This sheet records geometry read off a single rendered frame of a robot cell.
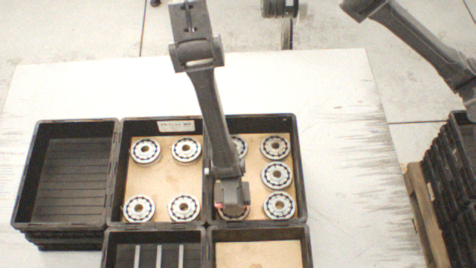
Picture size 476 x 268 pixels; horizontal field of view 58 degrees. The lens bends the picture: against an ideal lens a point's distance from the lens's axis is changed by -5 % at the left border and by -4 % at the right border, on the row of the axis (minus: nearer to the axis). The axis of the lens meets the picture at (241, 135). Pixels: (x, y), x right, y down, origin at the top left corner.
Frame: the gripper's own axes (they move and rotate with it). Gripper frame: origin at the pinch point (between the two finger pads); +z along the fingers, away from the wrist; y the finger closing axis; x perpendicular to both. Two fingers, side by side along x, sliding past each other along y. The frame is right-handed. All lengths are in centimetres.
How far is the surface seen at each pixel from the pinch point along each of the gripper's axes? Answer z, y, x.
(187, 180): 4.0, -15.1, 11.2
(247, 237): 0.5, 4.0, -10.8
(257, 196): 4.1, 8.1, 4.3
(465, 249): 56, 100, -1
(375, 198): 17, 52, 8
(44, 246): 13, -64, -8
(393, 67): 88, 107, 133
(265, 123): -1.8, 12.1, 29.2
